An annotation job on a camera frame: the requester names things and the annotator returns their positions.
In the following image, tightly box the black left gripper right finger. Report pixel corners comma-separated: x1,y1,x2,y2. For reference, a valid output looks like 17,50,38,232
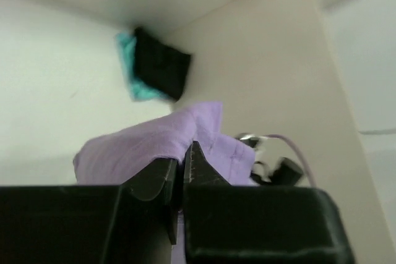
183,142,355,263

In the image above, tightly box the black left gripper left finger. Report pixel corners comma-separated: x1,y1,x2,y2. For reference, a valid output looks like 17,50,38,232
1,158,177,263

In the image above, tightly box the folded black t shirt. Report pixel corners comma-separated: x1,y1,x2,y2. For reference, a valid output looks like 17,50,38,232
134,27,193,101

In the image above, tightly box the purple t shirt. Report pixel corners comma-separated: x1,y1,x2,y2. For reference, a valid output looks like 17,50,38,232
73,102,255,263

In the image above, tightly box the folded teal t shirt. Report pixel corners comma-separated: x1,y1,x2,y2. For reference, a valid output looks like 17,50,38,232
115,32,168,101

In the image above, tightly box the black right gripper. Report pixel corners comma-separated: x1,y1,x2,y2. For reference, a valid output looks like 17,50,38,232
236,133,303,186

